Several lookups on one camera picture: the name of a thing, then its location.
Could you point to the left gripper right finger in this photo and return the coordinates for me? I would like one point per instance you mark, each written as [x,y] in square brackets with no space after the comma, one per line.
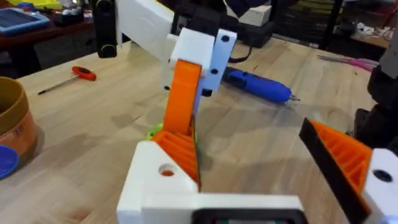
[348,158]

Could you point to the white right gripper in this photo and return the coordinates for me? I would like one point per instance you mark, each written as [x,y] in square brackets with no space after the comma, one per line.
[146,21]

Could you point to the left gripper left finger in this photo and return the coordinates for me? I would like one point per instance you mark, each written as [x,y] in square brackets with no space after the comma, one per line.
[149,193]

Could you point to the blue electric screwdriver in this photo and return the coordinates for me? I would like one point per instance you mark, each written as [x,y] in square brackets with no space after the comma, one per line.
[261,85]

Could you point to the green disc with holes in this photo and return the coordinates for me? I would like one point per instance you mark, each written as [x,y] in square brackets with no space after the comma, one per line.
[154,132]

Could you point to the black upright wrist plate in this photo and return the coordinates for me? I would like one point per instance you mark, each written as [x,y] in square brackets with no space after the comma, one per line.
[105,28]

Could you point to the black box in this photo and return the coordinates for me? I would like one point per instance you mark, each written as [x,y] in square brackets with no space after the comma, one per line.
[256,34]

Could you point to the white box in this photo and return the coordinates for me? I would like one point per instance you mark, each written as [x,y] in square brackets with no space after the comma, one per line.
[256,15]

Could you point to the dark red side table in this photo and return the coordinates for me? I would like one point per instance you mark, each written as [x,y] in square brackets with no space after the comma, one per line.
[37,40]

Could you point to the blue round lid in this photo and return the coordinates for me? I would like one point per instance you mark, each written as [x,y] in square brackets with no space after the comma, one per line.
[6,161]

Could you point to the brown and orange tub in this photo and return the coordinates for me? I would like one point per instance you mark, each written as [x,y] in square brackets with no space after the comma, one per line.
[15,121]

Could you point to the blue flat tray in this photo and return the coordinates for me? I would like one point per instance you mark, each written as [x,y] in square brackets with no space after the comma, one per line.
[20,20]

